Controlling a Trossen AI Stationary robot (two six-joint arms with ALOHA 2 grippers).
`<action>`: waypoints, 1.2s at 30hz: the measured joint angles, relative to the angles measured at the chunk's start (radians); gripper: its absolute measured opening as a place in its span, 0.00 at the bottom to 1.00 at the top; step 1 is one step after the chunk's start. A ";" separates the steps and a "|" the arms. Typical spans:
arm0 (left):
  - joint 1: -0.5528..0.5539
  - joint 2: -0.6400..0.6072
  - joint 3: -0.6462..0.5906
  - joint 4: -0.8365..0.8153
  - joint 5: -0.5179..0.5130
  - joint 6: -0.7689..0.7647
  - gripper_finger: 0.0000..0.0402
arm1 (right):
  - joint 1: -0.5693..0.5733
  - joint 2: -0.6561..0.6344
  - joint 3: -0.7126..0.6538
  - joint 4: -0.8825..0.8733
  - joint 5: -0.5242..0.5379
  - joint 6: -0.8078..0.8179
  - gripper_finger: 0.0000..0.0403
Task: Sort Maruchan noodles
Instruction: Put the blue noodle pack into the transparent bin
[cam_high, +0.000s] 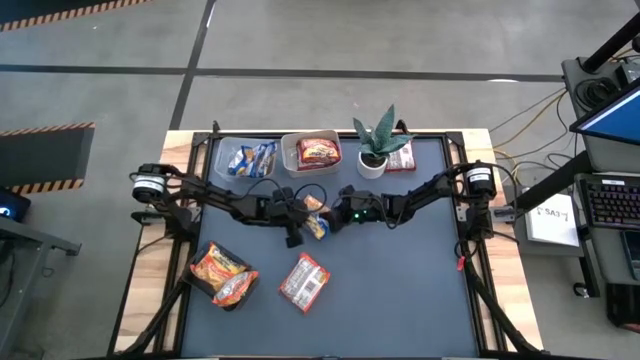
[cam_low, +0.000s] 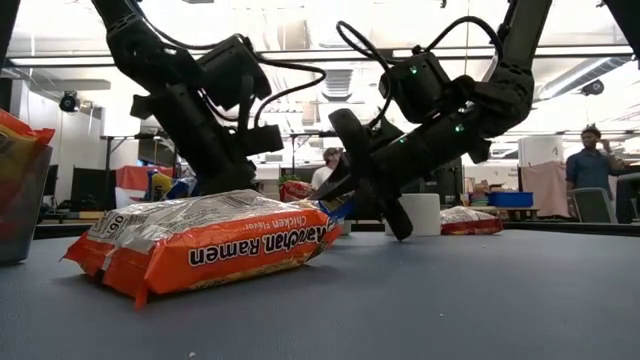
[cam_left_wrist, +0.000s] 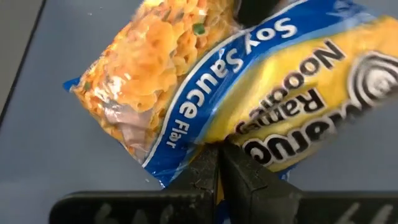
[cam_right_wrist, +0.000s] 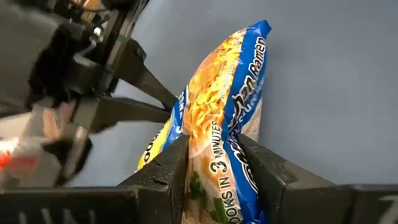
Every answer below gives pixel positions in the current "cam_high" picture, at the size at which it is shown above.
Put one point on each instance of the red beef ramen pack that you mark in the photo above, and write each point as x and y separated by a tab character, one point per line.
402	159
318	152
305	282

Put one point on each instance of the black computer tower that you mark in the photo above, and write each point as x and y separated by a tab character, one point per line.
625	305

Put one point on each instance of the black hazard-striped floor mat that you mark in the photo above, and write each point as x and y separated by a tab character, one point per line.
50	6
45	155

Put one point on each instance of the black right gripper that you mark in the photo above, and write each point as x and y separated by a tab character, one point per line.
367	210

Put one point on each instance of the black table frame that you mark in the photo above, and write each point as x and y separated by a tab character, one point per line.
440	135

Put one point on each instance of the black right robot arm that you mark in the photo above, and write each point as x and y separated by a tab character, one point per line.
425	192

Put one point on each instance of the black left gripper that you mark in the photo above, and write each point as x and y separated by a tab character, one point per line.
282	212

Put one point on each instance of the white SA3 label sheet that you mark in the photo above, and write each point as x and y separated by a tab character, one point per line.
552	222

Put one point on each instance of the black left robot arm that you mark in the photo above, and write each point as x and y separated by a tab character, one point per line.
215	197

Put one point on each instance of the black computer with blue light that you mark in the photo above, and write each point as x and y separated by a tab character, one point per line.
10	205

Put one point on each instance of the grey metal desk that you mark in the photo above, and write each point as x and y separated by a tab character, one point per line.
30	250

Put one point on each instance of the backlit black keyboard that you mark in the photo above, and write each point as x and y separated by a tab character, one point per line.
617	200

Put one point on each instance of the grey equipment cart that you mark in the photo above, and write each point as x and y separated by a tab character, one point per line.
607	160

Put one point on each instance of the orange chicken ramen pack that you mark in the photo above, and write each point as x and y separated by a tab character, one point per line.
217	265
235	290

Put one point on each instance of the black tablet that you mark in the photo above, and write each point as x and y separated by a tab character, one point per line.
632	255

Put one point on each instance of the black diagonal stand beam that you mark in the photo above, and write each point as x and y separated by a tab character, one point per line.
550	182

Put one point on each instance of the monitor with blue screen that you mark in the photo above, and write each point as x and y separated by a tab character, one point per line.
615	117

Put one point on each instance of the clear plastic bin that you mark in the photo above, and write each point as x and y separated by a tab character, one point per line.
222	165

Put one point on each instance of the snake plant in white pot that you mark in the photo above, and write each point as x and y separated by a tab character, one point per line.
372	167

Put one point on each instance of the black pole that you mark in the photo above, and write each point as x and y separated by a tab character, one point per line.
612	42

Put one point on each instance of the black caster wheel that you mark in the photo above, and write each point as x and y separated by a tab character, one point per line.
581	290

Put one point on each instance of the white plastic bin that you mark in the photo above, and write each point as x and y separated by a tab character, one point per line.
287	160

